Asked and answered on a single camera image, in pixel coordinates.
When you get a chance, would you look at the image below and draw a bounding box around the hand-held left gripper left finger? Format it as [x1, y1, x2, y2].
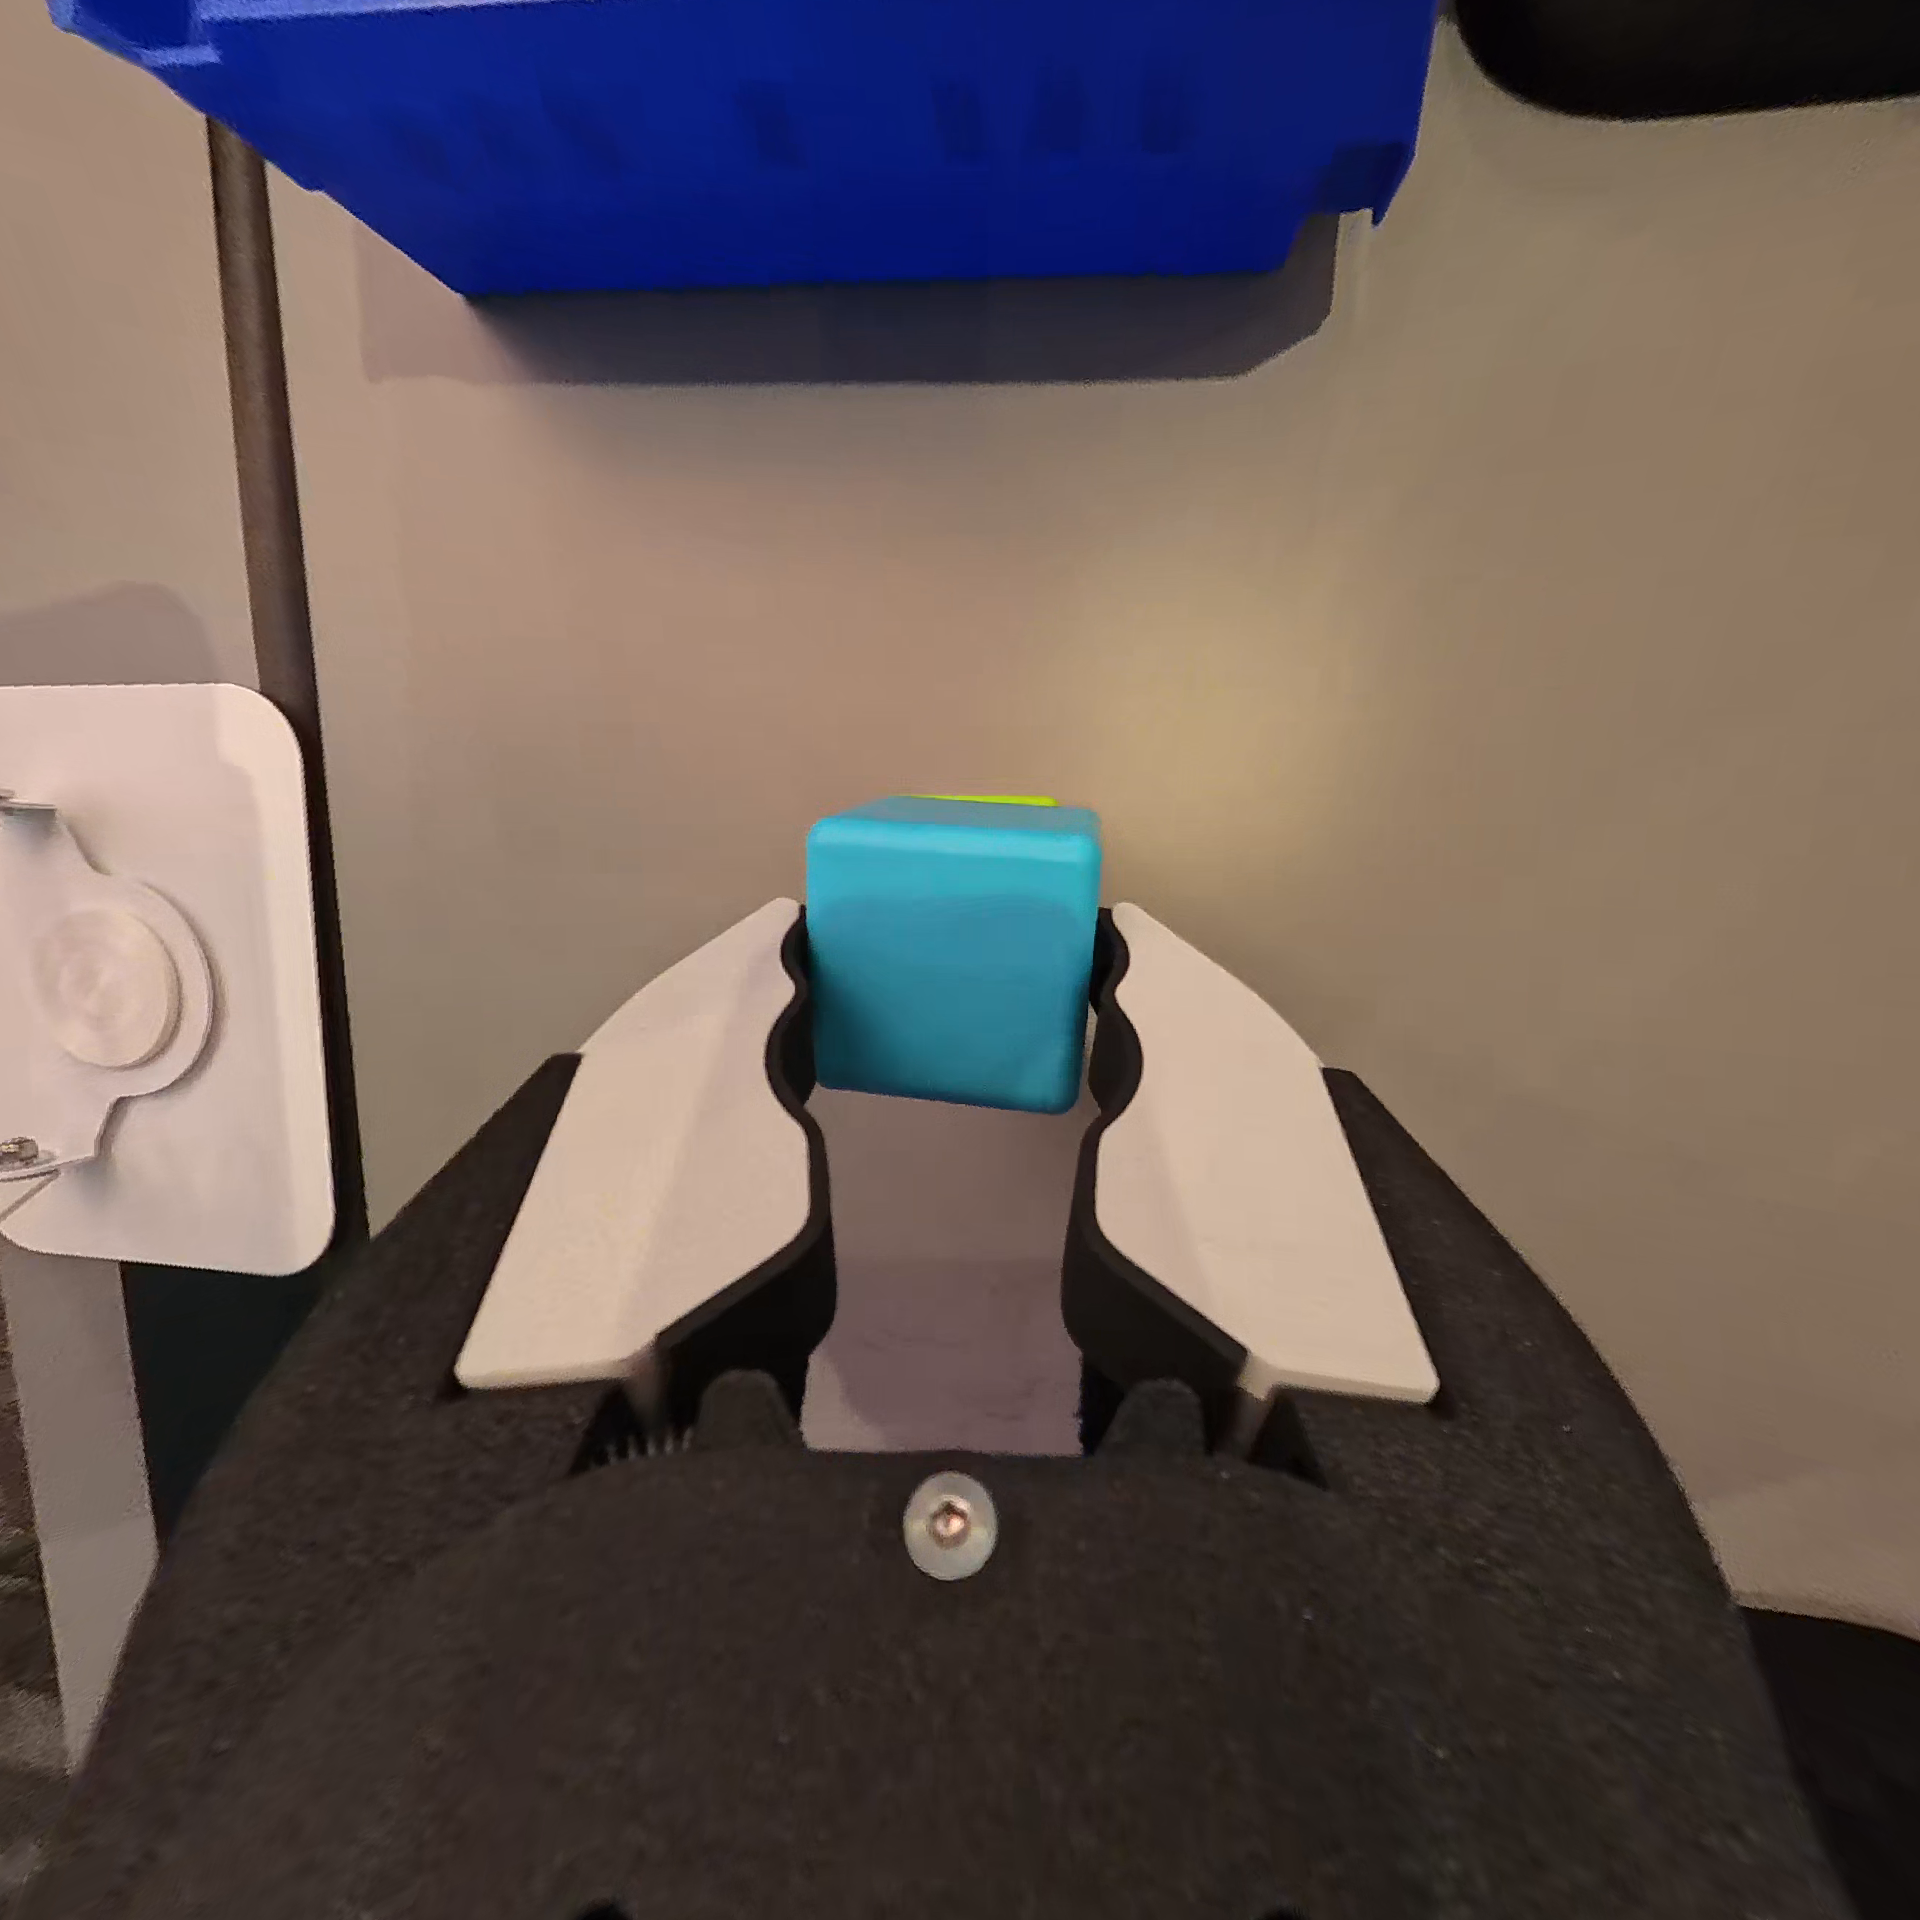
[453, 898, 837, 1465]

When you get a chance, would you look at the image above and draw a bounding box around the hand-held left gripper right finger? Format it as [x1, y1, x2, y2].
[1062, 905, 1442, 1465]

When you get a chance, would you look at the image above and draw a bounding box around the light blue cube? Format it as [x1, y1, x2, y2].
[802, 801, 1105, 1118]

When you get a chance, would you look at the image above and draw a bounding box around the blue plastic bin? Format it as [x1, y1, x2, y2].
[44, 0, 1442, 296]

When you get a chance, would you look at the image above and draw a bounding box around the white document stand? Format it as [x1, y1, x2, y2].
[0, 683, 338, 1276]

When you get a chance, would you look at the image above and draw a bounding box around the dark rectangular table pad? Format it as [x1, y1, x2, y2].
[125, 1268, 310, 1504]

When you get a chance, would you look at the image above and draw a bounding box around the black wrist rest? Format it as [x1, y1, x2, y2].
[1452, 0, 1920, 123]
[1741, 1604, 1920, 1920]

